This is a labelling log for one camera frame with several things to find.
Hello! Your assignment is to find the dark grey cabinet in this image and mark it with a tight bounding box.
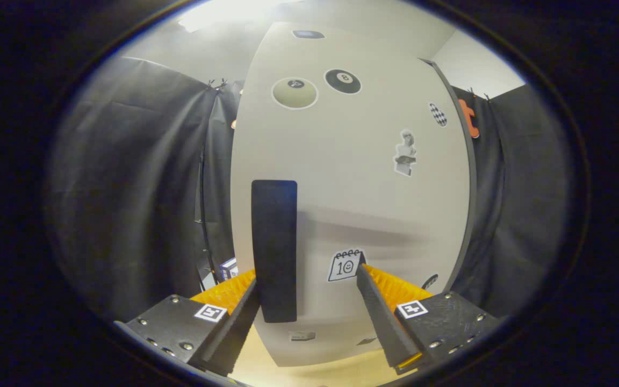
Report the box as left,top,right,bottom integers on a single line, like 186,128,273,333
420,58,478,293

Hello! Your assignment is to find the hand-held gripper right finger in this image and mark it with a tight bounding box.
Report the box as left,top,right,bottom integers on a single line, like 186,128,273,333
356,262,499,375

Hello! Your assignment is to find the black door handle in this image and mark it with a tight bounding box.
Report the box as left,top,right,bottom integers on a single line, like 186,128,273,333
251,180,298,324

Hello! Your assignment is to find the black backdrop cloth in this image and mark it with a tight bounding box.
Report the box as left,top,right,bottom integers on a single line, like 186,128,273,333
46,56,579,323

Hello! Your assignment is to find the thin black stand pole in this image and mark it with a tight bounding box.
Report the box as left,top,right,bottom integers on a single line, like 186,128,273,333
197,142,219,283

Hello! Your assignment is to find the white cabinet door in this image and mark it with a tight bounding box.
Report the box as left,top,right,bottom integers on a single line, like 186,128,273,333
230,21,471,368

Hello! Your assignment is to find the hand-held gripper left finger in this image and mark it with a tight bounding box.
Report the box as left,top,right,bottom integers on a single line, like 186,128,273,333
115,269,261,377

